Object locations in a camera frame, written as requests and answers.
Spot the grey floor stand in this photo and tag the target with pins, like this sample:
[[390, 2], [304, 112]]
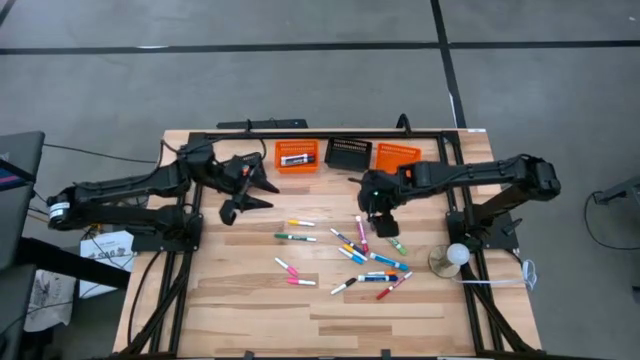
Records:
[[620, 190]]

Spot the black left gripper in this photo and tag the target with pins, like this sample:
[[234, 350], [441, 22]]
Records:
[[235, 172]]

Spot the teal Expo marker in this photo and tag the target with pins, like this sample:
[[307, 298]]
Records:
[[389, 261]]

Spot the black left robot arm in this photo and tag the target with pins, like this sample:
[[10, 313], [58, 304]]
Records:
[[125, 187]]

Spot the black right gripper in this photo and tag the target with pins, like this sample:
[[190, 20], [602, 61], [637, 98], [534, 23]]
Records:
[[380, 195]]

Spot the white printed paper sheet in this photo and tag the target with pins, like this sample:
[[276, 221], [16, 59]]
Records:
[[107, 250]]

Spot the pink Expo marker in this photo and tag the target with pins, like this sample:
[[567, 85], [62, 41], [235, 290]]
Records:
[[362, 234]]

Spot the black arched clamp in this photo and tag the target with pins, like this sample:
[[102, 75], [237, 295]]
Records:
[[403, 121]]

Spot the black power strip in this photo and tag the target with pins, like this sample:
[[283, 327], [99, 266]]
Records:
[[260, 123]]

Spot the white printed cloth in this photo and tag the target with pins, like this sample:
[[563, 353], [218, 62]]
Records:
[[50, 300]]

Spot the bright green Expo marker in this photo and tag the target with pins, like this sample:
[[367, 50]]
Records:
[[398, 246]]

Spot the white bulb table lamp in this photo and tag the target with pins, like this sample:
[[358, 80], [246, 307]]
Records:
[[457, 254]]

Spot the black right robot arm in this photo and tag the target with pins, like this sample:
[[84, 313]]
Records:
[[475, 170]]

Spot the green cap slim marker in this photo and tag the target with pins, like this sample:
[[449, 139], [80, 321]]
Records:
[[295, 237]]

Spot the red slim marker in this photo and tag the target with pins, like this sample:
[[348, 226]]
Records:
[[394, 286]]

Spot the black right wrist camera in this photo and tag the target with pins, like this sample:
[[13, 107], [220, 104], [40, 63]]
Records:
[[387, 227]]

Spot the dark grey equipment case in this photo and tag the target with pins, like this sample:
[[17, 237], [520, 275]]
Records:
[[20, 150]]

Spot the black cap white marker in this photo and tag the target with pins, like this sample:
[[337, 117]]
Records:
[[343, 286]]

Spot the black plastic basket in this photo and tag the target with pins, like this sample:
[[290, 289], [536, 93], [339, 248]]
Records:
[[347, 157]]

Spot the blue Expo marker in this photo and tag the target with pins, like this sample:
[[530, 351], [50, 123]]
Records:
[[377, 278]]

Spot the orange plastic basket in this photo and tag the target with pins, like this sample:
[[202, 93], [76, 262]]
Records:
[[390, 152], [295, 147]]

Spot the yellow cap white marker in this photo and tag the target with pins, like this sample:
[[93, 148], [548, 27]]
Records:
[[348, 248]]

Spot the blue cap white marker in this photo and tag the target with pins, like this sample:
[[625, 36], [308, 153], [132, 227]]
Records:
[[357, 259]]

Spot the purple slim marker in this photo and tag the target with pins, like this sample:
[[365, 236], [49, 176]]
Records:
[[345, 240]]

